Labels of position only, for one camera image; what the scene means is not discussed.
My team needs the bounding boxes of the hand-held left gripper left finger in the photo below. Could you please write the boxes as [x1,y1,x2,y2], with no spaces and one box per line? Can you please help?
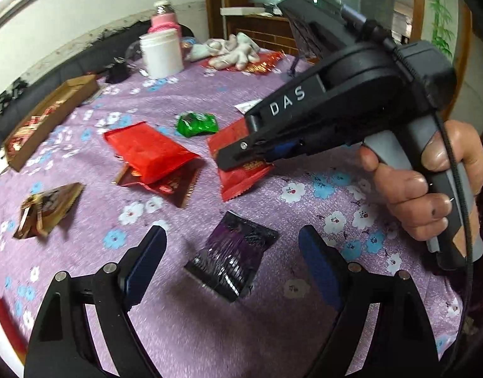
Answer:
[24,225,168,378]

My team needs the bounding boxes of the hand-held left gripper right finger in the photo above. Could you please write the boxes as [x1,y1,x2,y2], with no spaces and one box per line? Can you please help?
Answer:
[298,225,440,378]

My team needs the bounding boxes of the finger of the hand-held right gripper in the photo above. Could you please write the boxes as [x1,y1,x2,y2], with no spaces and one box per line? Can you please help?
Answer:
[214,136,276,173]
[270,142,305,164]

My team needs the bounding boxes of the red snack packet gold print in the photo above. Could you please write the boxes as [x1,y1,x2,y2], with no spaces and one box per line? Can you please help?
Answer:
[207,117,276,202]

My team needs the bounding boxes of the dark red foil snack packet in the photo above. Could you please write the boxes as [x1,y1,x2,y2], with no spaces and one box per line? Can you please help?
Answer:
[115,161,203,209]

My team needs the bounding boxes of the dark purple snack packet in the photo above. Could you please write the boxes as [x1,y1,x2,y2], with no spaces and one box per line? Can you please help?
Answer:
[184,210,280,304]

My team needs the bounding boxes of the bright red snack packet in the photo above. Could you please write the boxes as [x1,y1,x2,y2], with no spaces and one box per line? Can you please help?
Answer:
[103,121,201,185]

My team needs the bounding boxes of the brown snack packet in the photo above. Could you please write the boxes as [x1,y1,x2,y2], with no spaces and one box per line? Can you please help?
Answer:
[12,182,85,240]

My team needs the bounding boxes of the red gift box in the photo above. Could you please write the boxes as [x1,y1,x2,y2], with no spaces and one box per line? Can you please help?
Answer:
[0,292,29,367]

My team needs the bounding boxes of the person's right hand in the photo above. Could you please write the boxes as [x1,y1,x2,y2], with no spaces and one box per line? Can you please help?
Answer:
[359,120,483,242]

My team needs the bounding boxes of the purple floral tablecloth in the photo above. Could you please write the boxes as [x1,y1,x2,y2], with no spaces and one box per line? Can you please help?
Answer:
[0,49,476,378]

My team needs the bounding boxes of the white snack packet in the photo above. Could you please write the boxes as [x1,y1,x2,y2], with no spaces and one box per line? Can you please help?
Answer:
[234,99,263,115]

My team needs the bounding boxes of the green snack packet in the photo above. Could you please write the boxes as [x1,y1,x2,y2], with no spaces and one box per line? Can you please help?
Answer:
[175,112,219,139]

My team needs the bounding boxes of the red foil wrapper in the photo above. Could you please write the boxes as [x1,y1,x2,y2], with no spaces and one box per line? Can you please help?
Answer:
[202,50,285,76]

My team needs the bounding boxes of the white cloth gloves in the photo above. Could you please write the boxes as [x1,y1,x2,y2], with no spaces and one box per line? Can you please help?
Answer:
[184,32,263,69]

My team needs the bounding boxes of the white plastic jar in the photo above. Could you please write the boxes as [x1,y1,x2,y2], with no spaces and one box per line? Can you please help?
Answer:
[139,28,185,79]

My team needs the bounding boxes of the wooden cabinet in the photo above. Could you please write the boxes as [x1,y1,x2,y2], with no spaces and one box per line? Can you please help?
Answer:
[203,0,472,66]

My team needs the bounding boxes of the small black object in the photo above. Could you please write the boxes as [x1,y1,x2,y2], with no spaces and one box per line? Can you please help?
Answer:
[105,58,131,84]

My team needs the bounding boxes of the clear glass bowl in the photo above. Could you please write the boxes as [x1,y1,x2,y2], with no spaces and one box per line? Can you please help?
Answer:
[123,40,145,64]

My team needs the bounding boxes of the pink thermos bottle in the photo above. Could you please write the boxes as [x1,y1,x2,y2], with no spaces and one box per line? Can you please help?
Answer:
[149,1,181,36]

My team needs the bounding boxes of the long cardboard box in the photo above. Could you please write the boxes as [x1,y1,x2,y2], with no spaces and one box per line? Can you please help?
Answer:
[1,74,99,172]

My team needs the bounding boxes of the black sofa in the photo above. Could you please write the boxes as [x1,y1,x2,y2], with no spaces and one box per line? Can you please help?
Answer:
[0,21,195,146]

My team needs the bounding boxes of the black braided cable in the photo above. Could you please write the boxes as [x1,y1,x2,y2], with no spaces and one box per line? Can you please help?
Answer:
[340,4,478,378]

